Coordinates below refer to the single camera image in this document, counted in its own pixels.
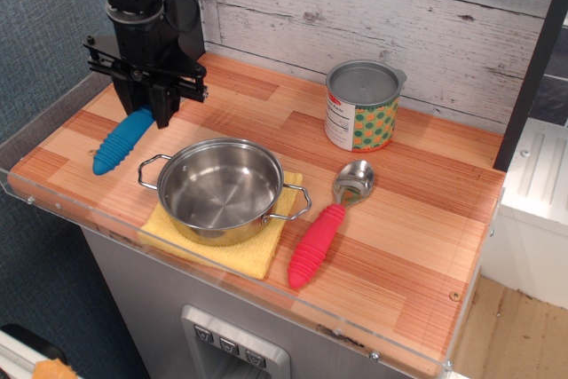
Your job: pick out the red handled metal spoon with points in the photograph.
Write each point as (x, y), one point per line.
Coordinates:
(353, 184)

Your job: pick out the orange object at corner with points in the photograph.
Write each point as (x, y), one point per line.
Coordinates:
(53, 369)

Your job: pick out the black vertical post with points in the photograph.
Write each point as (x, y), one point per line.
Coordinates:
(185, 17)

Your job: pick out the blue handled metal fork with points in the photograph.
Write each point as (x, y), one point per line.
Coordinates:
(119, 143)

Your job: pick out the dark right frame post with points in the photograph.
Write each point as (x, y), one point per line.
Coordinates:
(543, 50)

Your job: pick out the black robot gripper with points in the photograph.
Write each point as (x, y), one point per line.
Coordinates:
(148, 68)

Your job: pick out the stainless steel pot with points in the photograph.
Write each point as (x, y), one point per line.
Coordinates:
(223, 191)

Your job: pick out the silver dispenser panel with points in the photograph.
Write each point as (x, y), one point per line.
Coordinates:
(221, 350)

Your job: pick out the grey toy fridge cabinet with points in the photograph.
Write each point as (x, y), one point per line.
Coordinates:
(150, 290)

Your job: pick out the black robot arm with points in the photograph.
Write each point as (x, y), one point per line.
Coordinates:
(138, 10)

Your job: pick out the yellow cloth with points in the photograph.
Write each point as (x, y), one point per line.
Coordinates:
(251, 258)

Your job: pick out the toy food can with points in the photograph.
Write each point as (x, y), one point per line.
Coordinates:
(362, 104)

